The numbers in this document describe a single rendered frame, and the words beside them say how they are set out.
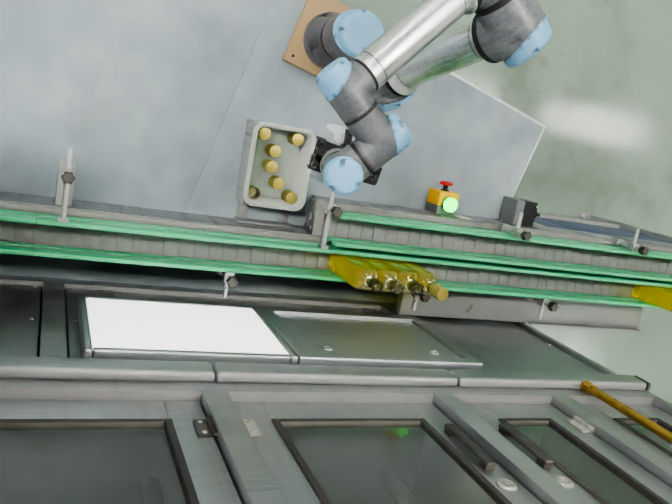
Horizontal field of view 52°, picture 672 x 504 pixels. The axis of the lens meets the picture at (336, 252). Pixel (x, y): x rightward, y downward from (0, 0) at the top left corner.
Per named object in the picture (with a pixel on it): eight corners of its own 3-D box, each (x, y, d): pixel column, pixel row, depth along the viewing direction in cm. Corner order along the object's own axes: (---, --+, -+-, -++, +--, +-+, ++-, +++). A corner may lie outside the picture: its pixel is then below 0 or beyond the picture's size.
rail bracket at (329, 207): (308, 241, 188) (324, 253, 177) (319, 180, 185) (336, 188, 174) (318, 242, 189) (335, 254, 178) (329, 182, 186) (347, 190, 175)
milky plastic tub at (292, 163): (234, 199, 191) (242, 205, 183) (247, 117, 187) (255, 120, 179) (293, 206, 198) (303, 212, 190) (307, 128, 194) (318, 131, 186)
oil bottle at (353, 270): (327, 268, 193) (357, 291, 173) (331, 249, 192) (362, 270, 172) (345, 270, 195) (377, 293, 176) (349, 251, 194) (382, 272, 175)
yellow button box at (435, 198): (424, 209, 214) (435, 214, 207) (428, 185, 213) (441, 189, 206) (443, 212, 217) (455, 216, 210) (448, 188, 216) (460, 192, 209)
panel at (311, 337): (77, 306, 160) (82, 364, 130) (78, 294, 160) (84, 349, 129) (414, 326, 196) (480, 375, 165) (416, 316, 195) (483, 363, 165)
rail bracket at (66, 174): (51, 206, 171) (51, 225, 151) (58, 138, 168) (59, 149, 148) (72, 208, 173) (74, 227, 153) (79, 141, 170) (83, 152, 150)
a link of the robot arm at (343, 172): (375, 180, 134) (340, 206, 135) (367, 170, 145) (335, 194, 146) (351, 147, 132) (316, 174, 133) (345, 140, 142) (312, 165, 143)
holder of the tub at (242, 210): (232, 217, 193) (238, 223, 186) (247, 118, 187) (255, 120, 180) (289, 224, 199) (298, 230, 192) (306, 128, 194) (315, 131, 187)
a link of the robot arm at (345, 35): (346, 3, 178) (368, -5, 166) (375, 47, 183) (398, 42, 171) (312, 32, 176) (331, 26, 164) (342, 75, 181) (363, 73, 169)
